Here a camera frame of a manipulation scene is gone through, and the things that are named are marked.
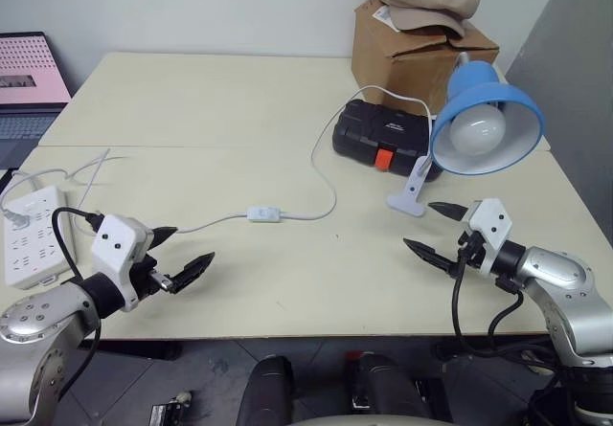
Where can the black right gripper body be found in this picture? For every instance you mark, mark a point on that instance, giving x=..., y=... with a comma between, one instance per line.
x=473, y=250

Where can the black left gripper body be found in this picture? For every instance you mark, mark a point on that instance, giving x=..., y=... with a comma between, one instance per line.
x=143, y=273

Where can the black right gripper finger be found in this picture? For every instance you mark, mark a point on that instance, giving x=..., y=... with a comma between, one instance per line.
x=447, y=209
x=431, y=256

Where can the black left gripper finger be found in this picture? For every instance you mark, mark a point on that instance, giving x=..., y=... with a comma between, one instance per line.
x=160, y=237
x=191, y=273

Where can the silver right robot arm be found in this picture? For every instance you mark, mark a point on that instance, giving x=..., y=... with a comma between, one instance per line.
x=565, y=273

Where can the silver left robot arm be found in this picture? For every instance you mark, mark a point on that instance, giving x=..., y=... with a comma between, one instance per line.
x=29, y=318

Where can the blue clip desk lamp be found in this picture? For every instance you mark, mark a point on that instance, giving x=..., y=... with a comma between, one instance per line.
x=479, y=81

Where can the white light bulb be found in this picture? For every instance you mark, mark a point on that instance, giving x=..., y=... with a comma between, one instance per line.
x=476, y=129

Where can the black tool case orange latch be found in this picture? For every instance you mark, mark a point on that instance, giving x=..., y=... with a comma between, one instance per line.
x=364, y=129

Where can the white power strip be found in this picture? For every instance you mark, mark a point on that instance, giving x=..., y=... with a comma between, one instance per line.
x=29, y=253

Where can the dark rounded shape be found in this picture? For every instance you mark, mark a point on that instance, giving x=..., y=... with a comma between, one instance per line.
x=392, y=383
x=265, y=387

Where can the brown cardboard box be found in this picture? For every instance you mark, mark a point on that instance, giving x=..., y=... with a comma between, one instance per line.
x=402, y=72

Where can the grey laptop pink screen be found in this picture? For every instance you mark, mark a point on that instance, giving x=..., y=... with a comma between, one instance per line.
x=24, y=124

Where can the white shipping label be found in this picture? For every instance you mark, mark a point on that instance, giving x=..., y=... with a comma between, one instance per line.
x=385, y=16

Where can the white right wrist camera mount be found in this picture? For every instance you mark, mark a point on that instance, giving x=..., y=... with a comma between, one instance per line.
x=493, y=220

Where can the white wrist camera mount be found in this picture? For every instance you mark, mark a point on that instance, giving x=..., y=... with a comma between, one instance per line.
x=493, y=220
x=112, y=244

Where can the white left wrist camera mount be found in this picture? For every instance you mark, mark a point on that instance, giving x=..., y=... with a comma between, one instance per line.
x=112, y=244

